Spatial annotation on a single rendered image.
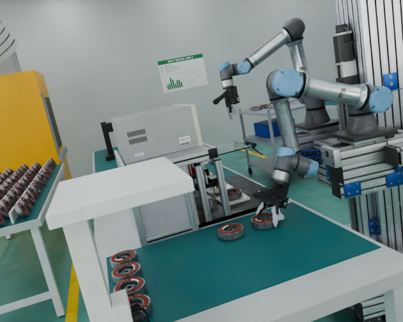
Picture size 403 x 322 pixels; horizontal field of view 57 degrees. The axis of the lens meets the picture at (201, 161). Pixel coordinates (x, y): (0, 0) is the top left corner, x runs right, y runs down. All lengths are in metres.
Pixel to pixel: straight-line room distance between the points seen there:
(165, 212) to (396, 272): 0.96
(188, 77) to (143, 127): 5.66
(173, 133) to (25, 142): 3.78
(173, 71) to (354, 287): 6.44
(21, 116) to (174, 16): 3.53
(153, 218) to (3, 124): 3.92
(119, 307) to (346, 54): 1.69
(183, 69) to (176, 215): 5.80
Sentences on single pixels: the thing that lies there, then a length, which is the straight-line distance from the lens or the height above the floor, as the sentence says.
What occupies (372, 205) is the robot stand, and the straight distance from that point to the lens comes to 2.35.
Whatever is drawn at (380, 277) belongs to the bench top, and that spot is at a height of 0.75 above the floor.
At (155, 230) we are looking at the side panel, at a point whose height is 0.80.
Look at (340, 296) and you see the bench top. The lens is 1.23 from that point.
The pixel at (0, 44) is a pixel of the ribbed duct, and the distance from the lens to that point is 0.95.
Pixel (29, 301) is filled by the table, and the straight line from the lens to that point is 2.97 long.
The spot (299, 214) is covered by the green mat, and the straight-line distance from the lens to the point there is 1.78.
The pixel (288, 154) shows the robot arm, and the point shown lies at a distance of 1.69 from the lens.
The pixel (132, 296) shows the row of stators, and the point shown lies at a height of 0.77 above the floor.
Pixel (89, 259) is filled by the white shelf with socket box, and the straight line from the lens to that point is 1.01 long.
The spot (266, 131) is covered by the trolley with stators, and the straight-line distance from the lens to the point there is 4.79.
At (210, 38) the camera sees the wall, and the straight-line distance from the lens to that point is 7.61.
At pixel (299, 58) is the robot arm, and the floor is 1.44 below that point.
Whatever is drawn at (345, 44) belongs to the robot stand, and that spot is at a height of 1.47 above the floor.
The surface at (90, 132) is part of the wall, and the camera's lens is 7.18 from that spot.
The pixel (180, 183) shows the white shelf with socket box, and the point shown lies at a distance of 0.91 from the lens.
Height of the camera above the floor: 1.44
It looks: 12 degrees down
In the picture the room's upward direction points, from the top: 11 degrees counter-clockwise
